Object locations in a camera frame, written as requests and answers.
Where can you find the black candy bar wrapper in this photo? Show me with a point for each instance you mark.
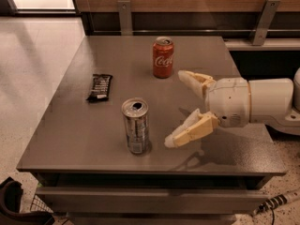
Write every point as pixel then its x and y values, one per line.
pixel 100 88

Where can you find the metal bracket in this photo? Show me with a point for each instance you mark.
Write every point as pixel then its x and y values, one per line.
pixel 125 19
pixel 269 10

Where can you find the right metal bracket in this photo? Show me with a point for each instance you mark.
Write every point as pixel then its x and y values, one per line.
pixel 269 10

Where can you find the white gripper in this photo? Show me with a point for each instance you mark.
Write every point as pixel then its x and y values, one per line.
pixel 228 101

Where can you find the grey cabinet drawer front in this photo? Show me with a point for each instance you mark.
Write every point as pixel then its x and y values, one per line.
pixel 150 200

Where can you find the left metal bracket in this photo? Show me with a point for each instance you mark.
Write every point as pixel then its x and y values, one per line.
pixel 125 19

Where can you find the red coca-cola can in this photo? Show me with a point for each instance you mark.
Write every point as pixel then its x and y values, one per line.
pixel 163 49

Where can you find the silver redbull can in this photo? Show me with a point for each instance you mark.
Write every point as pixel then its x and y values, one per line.
pixel 135 113

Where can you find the wire basket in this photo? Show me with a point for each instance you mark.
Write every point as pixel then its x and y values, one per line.
pixel 37 205

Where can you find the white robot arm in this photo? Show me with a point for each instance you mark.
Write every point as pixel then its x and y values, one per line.
pixel 273 102

